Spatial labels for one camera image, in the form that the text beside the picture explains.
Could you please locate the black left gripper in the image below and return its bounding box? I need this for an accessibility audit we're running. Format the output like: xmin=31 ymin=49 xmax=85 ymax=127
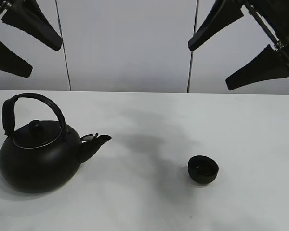
xmin=0 ymin=0 xmax=63 ymax=78

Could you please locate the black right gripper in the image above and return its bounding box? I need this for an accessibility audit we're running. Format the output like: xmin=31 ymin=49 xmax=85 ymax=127
xmin=188 ymin=0 xmax=289 ymax=90

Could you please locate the black round teapot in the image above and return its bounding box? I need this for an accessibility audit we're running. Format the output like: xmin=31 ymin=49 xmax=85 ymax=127
xmin=0 ymin=93 xmax=112 ymax=193

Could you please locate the small black teacup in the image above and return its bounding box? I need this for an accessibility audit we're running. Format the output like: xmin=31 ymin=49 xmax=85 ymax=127
xmin=187 ymin=155 xmax=219 ymax=185

